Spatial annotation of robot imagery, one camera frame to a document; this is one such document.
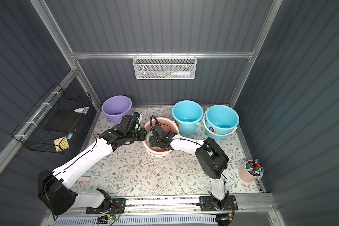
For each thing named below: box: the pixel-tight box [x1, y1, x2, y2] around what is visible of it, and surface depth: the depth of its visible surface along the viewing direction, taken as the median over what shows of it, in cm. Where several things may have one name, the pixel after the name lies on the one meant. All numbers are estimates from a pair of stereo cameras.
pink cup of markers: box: [238, 158, 266, 183], surface depth 75 cm
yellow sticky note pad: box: [53, 136, 70, 153], surface depth 65 cm
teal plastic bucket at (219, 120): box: [202, 104, 240, 141], surface depth 96 cm
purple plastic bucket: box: [101, 95, 133, 126], surface depth 104 cm
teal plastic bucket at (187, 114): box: [171, 99, 204, 135], surface depth 99 cm
